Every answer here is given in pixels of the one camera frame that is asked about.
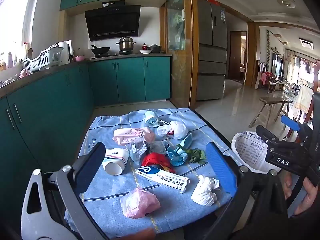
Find pink tissue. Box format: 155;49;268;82
142;127;156;143

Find white plastic bag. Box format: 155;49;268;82
157;121;188;140

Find black wok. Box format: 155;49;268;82
90;45;111;55

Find pink tissue packet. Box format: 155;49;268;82
113;127;144;145

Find green wall vine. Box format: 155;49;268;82
266;30;272;70

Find dining table with cloth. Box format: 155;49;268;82
294;85;314;115

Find wooden bench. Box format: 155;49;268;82
249;97;293;130

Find grey refrigerator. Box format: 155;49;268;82
196;0;228;102

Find red wooden chairs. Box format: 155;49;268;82
255;62;283;93

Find ceiling air vent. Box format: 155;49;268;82
299;38;315;50

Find brown wooden door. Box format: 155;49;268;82
229;31;247;83

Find person's left hand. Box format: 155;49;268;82
107;227;157;240

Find person's right hand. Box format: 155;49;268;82
282;172;320;218

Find white play fence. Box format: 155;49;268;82
284;81;300;97

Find bin with white bag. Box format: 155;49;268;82
231;131;282;174

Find steel cooking pot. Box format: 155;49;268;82
116;37;137;52

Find black range hood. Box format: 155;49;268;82
84;0;141;42

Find red wrapper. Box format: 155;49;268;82
142;152;177;173

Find white tissue wad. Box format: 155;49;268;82
191;175;220;206

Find blue checkered cloth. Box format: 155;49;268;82
64;108;237;239

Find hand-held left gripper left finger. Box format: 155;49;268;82
21;142;107;240

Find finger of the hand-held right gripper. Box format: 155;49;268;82
255;124;298;152
280;115;313;140

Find teal base cabinets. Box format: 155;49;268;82
0;55;172;230

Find wooden glass door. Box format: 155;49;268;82
160;0;198;109

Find window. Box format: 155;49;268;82
0;0;35;70

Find clear plastic packaging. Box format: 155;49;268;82
124;140;148;165

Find pink plastic bag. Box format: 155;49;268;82
120;187;160;218

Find gas stove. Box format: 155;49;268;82
90;51;140;58

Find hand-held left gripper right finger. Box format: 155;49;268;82
205;142;290;240

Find white dish rack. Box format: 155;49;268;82
22;44;64;72

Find white kitchen appliance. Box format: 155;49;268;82
59;40;73;64

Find blue checked tablecloth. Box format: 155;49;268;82
64;109;234;240

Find white striped paper cup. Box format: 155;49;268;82
102;149;130;176

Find white blue toothpaste box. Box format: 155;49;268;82
135;165;190;194

